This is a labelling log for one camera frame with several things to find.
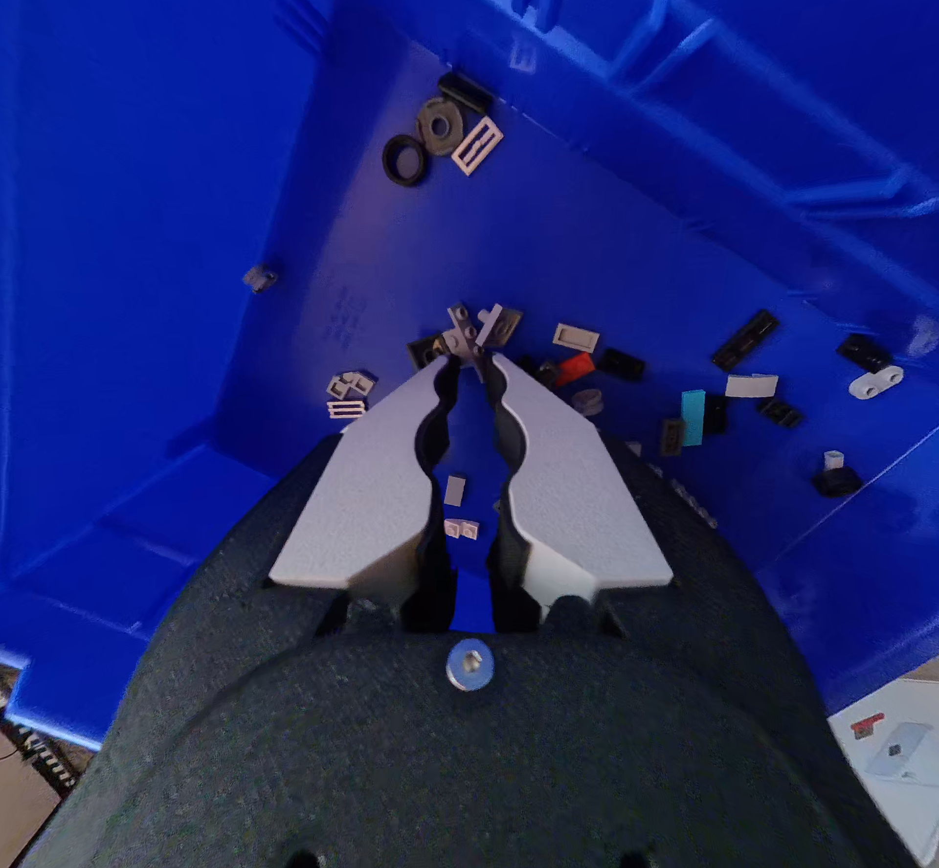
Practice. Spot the small dark grey toy plate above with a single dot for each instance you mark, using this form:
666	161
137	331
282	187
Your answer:
671	437

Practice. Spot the black toy brick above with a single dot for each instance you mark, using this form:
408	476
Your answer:
864	352
620	363
716	415
464	92

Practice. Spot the teal toy tile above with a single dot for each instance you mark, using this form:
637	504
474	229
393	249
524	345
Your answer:
692	417

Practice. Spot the small grey toy tile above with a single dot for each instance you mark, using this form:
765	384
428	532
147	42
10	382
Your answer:
455	490

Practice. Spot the white grille toy tile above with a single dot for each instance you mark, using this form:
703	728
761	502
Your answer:
463	153

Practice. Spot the black square toy plate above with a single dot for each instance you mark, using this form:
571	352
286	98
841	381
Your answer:
424	351

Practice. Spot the small grey two-stud plate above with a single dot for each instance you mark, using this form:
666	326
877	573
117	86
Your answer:
461	528

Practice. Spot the small grey clip brick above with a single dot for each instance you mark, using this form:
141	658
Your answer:
260	278

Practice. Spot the black rubber toy tyre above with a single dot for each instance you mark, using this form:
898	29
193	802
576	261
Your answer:
389	162

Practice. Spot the light grey studded toy plate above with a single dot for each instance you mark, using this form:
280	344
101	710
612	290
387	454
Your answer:
463	334

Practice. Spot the blue plastic bin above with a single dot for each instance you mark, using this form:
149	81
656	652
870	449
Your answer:
587	237

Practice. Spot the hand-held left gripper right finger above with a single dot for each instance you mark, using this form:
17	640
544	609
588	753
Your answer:
579	501

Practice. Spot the black brick with white peg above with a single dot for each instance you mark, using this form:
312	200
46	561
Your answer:
836	481

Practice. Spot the small white grille tile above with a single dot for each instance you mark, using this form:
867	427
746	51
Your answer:
346	409

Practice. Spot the dark grey round toy disc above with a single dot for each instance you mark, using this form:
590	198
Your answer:
429	128

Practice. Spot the grey round toy stud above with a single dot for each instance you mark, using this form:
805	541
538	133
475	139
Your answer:
588	403

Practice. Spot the red toy brick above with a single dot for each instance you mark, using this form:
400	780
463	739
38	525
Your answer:
574	368

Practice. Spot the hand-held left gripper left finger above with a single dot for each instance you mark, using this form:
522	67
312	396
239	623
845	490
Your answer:
352	501

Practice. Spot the instruction booklet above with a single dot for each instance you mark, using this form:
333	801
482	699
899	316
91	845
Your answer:
895	780

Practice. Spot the long black toy plate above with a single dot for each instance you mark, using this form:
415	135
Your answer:
744	340

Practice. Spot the white framed toy tile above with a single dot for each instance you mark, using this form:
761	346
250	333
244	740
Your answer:
559	331

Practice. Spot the white two-hole toy plate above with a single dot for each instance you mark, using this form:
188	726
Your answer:
860	389

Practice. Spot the white curved toy tile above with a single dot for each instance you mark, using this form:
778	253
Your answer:
751	385

